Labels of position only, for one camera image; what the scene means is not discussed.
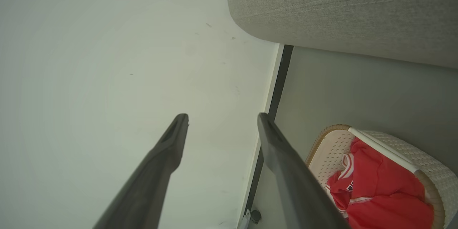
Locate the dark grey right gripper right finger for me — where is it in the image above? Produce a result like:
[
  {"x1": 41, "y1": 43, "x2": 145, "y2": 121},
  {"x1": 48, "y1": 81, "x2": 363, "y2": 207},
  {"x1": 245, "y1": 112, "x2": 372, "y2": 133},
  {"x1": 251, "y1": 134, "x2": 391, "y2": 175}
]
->
[{"x1": 257, "y1": 112, "x2": 351, "y2": 229}]

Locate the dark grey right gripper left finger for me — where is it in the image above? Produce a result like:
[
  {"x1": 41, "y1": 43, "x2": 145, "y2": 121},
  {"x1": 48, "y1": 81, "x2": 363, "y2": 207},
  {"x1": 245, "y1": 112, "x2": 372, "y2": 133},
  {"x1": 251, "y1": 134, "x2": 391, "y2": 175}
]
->
[{"x1": 92, "y1": 113, "x2": 189, "y2": 229}]

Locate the red garment with white trim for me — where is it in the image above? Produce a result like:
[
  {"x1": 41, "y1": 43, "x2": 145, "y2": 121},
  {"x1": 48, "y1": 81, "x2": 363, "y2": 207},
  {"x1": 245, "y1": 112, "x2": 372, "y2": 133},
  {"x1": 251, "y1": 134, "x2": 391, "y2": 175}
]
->
[{"x1": 326, "y1": 137, "x2": 435, "y2": 229}]

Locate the grey fabric sofa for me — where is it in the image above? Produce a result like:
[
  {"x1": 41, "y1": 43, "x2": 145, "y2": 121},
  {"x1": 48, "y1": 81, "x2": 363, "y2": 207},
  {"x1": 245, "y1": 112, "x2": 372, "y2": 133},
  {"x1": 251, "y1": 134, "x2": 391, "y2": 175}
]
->
[{"x1": 226, "y1": 0, "x2": 458, "y2": 69}]

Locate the cream perforated laundry basket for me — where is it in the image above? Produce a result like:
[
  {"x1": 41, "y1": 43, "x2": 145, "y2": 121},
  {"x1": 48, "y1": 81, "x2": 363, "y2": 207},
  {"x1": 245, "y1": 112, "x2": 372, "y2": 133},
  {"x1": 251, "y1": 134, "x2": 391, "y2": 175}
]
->
[{"x1": 306, "y1": 125, "x2": 458, "y2": 229}]

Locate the grey metal furniture leg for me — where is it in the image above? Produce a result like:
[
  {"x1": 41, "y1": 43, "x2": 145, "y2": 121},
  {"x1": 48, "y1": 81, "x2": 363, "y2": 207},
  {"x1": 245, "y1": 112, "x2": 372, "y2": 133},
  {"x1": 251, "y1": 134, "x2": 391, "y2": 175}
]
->
[{"x1": 238, "y1": 210, "x2": 252, "y2": 229}]

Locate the black and white baseboard strip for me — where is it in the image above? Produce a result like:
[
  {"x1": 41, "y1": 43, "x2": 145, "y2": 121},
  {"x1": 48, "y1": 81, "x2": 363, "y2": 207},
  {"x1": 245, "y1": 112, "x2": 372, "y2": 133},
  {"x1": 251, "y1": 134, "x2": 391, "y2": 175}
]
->
[{"x1": 236, "y1": 43, "x2": 294, "y2": 229}]

